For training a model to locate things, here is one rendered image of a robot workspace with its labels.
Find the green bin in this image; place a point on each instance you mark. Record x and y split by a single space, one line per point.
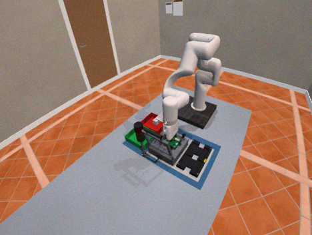
131 138

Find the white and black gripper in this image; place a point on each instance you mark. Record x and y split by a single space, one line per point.
170 131

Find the green circuit board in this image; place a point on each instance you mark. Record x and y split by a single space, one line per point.
174 142

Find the red bin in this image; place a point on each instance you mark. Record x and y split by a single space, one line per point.
148 123

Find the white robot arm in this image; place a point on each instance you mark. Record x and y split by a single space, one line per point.
199 51

